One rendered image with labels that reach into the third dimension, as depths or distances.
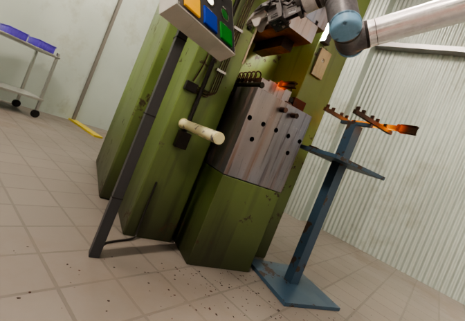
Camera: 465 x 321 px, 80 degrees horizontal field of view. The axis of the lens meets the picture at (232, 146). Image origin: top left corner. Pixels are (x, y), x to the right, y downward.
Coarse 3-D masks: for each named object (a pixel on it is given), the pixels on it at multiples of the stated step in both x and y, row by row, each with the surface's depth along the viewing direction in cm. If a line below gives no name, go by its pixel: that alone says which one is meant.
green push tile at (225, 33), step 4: (220, 24) 107; (224, 24) 109; (220, 28) 106; (224, 28) 108; (228, 28) 111; (220, 32) 106; (224, 32) 108; (228, 32) 111; (220, 36) 106; (224, 36) 107; (228, 36) 110; (224, 40) 107; (228, 40) 109; (228, 44) 110
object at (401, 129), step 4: (352, 120) 173; (356, 120) 170; (388, 128) 151; (392, 128) 149; (396, 128) 146; (400, 128) 146; (404, 128) 144; (408, 128) 142; (412, 128) 140; (416, 128) 139; (400, 132) 145; (404, 132) 143; (408, 132) 141; (412, 132) 140; (416, 132) 139
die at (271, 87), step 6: (246, 78) 153; (252, 78) 147; (258, 78) 142; (264, 84) 140; (270, 84) 141; (276, 84) 143; (270, 90) 142; (276, 90) 144; (282, 90) 146; (288, 90) 147; (276, 96) 145; (282, 96) 146; (288, 96) 148
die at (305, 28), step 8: (304, 16) 143; (296, 24) 141; (304, 24) 144; (312, 24) 146; (264, 32) 157; (272, 32) 153; (280, 32) 149; (288, 32) 146; (296, 32) 142; (304, 32) 145; (312, 32) 147; (256, 40) 174; (264, 40) 168; (296, 40) 151; (304, 40) 148; (312, 40) 148
